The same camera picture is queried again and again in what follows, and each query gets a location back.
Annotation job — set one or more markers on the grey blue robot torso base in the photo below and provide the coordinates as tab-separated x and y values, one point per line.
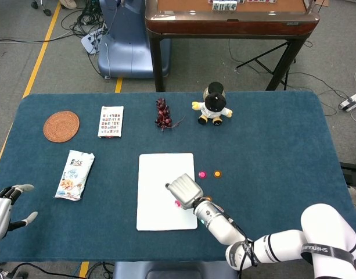
174	270

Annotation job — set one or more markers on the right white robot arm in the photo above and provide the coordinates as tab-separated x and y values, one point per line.
221	226

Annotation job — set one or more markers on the white printed card box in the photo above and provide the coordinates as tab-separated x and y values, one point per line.
111	122

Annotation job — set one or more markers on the black plush toy white coat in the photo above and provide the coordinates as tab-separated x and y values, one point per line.
214	112

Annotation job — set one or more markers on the white power strip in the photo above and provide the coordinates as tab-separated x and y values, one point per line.
352	102
90	42

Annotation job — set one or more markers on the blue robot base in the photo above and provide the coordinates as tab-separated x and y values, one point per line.
128	55

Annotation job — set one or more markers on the pink disc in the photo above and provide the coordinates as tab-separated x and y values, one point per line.
202	174
176	204

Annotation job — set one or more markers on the cardboard box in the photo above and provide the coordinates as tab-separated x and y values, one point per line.
321	3

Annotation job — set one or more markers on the white snack bag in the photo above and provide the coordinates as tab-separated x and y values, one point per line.
74	174

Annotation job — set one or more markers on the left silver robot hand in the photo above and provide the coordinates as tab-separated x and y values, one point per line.
0	212

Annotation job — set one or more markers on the brown woven round coaster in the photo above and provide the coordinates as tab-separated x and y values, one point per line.
61	126

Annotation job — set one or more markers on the dark red grape bunch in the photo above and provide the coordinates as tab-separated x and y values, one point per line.
163	114

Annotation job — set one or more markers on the mahjong tile row red prints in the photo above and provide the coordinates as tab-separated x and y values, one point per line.
260	1

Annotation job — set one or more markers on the white magnetic board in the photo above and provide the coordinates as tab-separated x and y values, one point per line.
157	180

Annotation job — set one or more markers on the mahjong tile row green prints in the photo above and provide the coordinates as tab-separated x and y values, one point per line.
224	6

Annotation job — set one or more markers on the blue table cloth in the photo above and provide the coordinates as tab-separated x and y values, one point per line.
253	145

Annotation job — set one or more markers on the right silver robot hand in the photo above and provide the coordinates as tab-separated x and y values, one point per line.
186	190

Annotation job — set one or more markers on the brown mahjong table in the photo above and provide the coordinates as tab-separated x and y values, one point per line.
224	26

